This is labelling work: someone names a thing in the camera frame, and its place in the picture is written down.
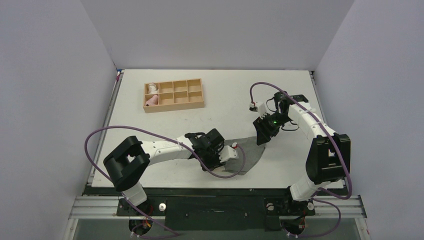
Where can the grey beige underwear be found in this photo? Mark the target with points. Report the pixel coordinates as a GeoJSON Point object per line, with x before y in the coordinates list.
{"type": "Point", "coordinates": [253, 154]}

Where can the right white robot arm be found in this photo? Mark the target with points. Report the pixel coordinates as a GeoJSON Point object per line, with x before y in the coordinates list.
{"type": "Point", "coordinates": [329, 156]}

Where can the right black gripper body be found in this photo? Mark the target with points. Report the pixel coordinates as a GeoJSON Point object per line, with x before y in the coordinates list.
{"type": "Point", "coordinates": [265, 125]}

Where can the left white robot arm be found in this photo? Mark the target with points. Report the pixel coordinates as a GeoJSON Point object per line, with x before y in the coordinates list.
{"type": "Point", "coordinates": [129, 160]}

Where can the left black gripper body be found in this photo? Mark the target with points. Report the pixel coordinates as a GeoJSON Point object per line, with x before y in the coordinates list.
{"type": "Point", "coordinates": [212, 159]}

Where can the wooden compartment tray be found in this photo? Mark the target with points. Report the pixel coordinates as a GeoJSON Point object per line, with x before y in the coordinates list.
{"type": "Point", "coordinates": [176, 95]}

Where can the white rolled underwear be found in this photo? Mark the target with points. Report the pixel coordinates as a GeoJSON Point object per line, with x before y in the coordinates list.
{"type": "Point", "coordinates": [152, 88]}

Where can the pink rolled underwear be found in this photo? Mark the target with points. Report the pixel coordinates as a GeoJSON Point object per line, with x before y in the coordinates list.
{"type": "Point", "coordinates": [152, 101]}

